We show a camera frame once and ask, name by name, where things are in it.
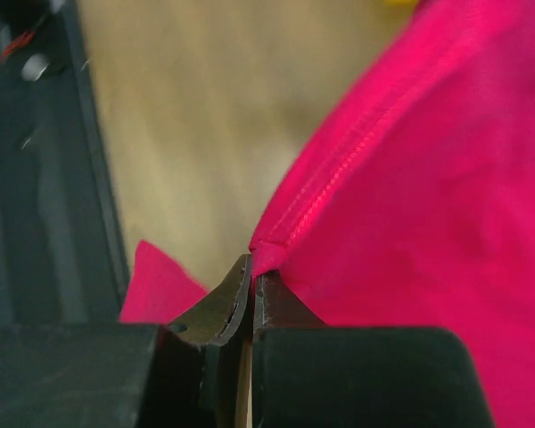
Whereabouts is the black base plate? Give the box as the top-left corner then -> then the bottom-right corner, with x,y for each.
0,1 -> 129,325

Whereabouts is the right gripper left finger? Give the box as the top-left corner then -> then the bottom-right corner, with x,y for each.
0,255 -> 252,427

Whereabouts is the red t shirt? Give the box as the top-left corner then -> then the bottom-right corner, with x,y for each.
118,0 -> 535,428

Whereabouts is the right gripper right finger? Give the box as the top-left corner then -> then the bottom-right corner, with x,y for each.
251,272 -> 493,427

